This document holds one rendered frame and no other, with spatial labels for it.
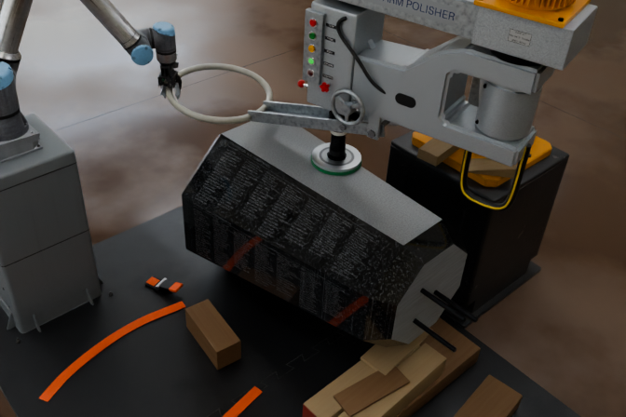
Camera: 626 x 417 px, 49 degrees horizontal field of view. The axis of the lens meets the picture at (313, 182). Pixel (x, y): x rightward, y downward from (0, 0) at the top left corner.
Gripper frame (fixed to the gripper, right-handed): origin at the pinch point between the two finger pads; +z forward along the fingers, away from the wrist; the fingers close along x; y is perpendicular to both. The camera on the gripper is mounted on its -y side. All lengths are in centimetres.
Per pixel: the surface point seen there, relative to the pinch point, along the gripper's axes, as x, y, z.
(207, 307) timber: 27, 66, 70
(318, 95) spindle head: 70, 39, -31
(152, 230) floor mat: -17, 3, 86
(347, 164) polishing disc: 84, 39, 1
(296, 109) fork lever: 60, 16, -9
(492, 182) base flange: 147, 34, 8
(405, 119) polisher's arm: 103, 57, -35
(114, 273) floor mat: -27, 38, 84
